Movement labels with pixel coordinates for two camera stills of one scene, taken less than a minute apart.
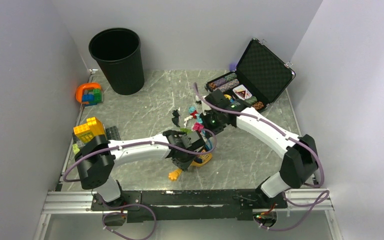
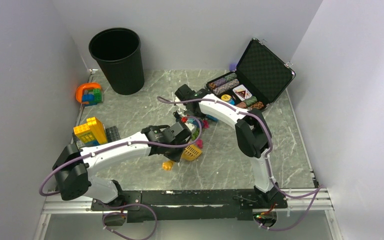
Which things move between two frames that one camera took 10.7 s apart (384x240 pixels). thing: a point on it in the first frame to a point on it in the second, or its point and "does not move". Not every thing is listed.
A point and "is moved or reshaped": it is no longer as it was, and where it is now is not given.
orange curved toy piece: x=80 y=89 does not move
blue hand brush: x=209 y=145 is moved or reshaped
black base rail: x=147 y=205 does not move
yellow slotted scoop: x=205 y=157 is moved or reshaped
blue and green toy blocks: x=93 y=96 does not move
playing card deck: x=242 y=92 does not move
